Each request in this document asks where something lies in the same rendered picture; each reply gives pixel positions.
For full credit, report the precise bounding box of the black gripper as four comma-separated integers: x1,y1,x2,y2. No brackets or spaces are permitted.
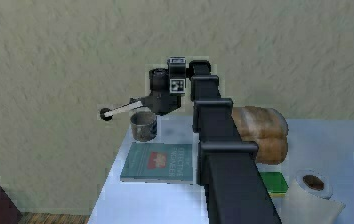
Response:
99,67,183,122

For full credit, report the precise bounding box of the grey mug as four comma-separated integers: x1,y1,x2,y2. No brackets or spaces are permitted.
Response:
129,110,159,142

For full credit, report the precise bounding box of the teal book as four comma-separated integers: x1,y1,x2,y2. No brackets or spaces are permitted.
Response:
119,141,195,184

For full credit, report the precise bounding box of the brown bread loaf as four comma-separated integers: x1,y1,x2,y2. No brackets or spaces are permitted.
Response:
230,105,289,166

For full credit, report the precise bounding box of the green sponge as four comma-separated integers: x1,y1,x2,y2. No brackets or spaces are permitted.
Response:
260,171,289,198

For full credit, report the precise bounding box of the white paper towel roll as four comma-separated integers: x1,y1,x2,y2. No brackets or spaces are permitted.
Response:
277,169,347,224

